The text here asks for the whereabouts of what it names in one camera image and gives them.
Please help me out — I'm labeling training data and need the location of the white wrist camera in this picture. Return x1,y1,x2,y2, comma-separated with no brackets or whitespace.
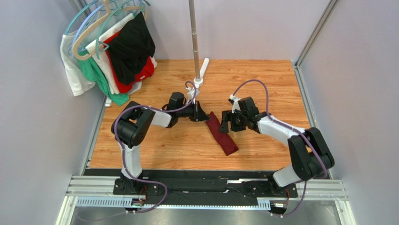
186,87,200,104
228,94,241,113

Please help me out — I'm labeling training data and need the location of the red shirt on hanger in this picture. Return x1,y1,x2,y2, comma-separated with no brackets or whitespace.
104,32,155,93

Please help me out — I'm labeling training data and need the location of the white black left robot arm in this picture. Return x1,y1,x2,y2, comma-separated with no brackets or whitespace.
111,92,210,194

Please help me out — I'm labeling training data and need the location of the beige clothes hanger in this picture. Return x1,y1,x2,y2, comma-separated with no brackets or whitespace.
72,0,147,61

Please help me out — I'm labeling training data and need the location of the green shirt on hanger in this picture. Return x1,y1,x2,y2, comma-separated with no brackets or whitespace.
77,58,130,106

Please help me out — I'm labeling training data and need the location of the black shirt on hanger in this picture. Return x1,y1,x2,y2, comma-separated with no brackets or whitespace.
107,12,155,85

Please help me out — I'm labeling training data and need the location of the metal pole white base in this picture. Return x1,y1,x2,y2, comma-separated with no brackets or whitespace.
188,0,210,88

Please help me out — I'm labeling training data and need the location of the dark red cloth napkin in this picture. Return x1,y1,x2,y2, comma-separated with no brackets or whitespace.
206,112,239,156

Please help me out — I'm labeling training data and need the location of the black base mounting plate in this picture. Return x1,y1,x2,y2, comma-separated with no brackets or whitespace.
84,168,331,207

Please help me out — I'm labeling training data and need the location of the aluminium corner post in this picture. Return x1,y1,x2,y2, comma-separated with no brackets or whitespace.
295,0,340,68

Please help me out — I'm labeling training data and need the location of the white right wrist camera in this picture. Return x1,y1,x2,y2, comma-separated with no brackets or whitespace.
228,94,241,113

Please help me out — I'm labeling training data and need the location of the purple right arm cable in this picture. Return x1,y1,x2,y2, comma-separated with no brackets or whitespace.
232,79,330,218

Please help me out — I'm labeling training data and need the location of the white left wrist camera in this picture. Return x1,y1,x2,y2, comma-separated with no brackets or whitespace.
186,87,200,104

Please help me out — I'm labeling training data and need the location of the teal clothes hanger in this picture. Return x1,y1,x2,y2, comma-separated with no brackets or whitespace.
61,0,149,60

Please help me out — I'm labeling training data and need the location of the aluminium frame rail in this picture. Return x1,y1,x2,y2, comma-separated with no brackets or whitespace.
56,176,356,225

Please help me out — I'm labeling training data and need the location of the light blue clothes hanger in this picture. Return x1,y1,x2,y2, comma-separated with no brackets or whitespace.
67,0,104,58

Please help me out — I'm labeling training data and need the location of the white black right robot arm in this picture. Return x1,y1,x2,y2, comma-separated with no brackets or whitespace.
219,95,335,188

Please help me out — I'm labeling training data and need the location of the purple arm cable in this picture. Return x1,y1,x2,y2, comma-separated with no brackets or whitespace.
232,79,330,218
76,80,200,222

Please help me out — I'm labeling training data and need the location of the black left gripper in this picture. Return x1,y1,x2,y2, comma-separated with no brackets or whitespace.
177,101,210,122

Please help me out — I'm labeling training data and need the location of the white shirt on hanger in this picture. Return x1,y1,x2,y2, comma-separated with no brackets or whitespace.
60,13,157,96

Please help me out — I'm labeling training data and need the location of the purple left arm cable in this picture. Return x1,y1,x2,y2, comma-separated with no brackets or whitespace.
76,80,200,222

